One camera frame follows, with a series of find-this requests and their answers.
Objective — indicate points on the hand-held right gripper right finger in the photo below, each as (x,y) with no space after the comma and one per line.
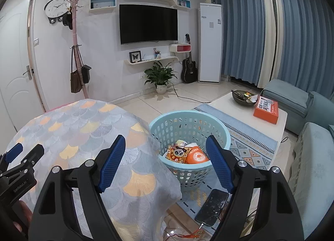
(219,162)

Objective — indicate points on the brown hanging bag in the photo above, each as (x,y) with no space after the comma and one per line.
(76,82)

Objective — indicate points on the wall light switch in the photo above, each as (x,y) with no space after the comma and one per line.
(36,41)

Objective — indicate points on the dark bowl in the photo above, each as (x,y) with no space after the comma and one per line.
(238,99)

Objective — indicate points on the person's left hand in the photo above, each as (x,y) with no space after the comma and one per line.
(26,211)

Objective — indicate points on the small pen holder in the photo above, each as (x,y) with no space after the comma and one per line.
(157,54)

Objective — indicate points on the light blue sofa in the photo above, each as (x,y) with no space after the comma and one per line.
(284,95)

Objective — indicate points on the black picture frame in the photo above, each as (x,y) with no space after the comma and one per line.
(135,56)

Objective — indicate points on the small blue box shelf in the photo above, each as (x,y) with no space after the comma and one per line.
(182,3)

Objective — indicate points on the cream curtain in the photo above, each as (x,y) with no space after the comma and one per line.
(268,35)

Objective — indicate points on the wide blue box shelf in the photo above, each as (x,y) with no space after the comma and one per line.
(102,3)

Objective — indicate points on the orange snack packet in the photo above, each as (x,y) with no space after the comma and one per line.
(176,155)

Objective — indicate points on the white and red box shelf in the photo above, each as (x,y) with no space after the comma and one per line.
(180,48)

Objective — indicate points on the pink coat rack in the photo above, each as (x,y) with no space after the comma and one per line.
(74,22)

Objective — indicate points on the panda wall clock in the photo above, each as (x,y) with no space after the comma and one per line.
(56,6)

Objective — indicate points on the potted green plant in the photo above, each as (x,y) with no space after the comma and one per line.
(159,74)

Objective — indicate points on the black wall television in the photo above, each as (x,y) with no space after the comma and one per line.
(148,24)

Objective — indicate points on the patterned blue rug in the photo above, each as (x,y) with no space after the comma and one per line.
(248,142)

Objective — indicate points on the black guitar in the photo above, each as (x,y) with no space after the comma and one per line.
(189,71)

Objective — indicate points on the orange paper cup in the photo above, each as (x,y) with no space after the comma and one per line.
(197,157)

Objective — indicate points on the black smartphone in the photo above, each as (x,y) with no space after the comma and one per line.
(211,207)

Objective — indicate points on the low white wall shelf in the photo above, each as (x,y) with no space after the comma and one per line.
(151,60)

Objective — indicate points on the black hanging bag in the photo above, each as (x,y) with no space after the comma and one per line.
(86,74)

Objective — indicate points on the patterned tablecloth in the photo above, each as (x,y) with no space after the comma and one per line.
(78,131)

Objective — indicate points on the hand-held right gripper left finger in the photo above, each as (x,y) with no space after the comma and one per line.
(112,162)

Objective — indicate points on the blue curtain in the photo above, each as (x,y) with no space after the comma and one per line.
(305,37)
(240,29)

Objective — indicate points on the light blue plastic basket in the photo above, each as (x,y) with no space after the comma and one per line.
(182,177)

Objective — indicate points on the orange box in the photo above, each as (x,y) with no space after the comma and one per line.
(266,110)

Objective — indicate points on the white standing air conditioner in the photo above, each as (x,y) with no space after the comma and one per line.
(210,45)

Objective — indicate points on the white door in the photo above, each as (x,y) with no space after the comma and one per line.
(15,74)

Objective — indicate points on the white coffee table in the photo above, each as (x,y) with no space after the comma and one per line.
(227,108)

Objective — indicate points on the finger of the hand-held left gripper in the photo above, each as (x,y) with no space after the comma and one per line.
(31,157)
(14,151)

